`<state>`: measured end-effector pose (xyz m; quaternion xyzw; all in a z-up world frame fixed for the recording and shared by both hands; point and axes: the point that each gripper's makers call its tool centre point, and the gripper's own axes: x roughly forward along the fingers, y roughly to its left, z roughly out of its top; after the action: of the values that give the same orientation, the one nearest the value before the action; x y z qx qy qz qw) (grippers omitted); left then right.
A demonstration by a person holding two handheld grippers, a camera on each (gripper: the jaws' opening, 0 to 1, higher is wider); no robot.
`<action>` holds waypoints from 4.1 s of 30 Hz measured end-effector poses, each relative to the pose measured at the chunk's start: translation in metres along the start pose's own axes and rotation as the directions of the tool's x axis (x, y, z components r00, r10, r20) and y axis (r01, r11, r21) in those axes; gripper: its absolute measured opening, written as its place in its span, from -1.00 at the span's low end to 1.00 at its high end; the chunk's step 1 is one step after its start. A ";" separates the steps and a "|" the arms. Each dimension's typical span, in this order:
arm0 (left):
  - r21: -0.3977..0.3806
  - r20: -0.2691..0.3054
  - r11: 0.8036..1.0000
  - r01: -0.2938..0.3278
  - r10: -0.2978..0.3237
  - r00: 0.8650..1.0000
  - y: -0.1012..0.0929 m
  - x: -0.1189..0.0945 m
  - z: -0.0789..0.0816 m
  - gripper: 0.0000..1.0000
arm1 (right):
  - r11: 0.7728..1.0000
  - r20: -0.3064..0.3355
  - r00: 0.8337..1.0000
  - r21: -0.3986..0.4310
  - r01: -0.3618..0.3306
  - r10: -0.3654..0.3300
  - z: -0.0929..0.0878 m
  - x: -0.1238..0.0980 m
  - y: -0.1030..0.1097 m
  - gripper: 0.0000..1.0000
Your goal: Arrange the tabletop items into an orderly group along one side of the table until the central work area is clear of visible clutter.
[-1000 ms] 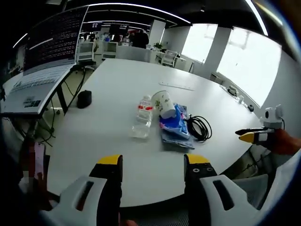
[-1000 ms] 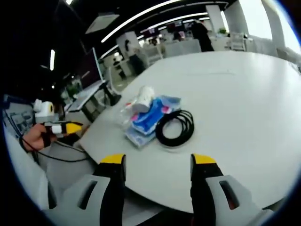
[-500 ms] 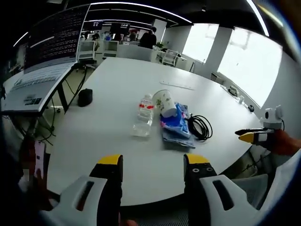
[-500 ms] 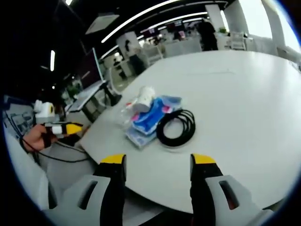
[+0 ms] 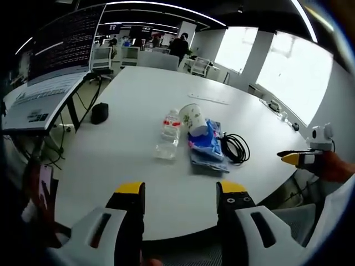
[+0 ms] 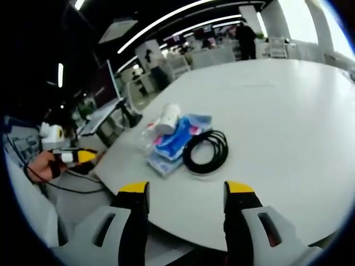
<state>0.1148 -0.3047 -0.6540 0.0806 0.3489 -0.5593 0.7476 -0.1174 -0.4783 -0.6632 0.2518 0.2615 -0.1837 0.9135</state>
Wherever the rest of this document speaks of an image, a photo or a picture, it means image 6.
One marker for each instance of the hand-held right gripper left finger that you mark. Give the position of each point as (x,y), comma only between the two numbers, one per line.
(111,230)

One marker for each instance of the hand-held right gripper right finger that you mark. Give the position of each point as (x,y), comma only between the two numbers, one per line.
(266,230)

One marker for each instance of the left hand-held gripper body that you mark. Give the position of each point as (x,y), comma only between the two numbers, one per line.
(54,135)

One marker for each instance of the clear plastic bag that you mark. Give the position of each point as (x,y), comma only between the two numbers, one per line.
(147,135)

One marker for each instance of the pale blue printed packet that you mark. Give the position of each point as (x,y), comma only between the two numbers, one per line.
(163,164)

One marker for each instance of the blue plastic packet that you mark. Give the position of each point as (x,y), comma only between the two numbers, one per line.
(174,141)

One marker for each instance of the white cup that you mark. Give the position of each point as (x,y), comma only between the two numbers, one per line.
(169,119)

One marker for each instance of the light blue packet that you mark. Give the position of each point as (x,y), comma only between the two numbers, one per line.
(201,120)

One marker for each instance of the person's left hand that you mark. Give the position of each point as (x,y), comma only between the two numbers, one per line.
(44,166)

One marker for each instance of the green potted plant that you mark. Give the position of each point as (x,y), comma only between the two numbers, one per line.
(84,110)

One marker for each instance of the grey office desk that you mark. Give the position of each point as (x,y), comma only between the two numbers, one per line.
(100,119)

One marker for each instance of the black office chair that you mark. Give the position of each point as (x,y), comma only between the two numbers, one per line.
(130,113)

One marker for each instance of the white round table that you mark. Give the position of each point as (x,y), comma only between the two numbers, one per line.
(277,116)

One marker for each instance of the long ceiling light strip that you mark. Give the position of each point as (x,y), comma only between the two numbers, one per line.
(166,20)

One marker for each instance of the white slatted chair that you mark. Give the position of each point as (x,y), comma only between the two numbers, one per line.
(277,47)

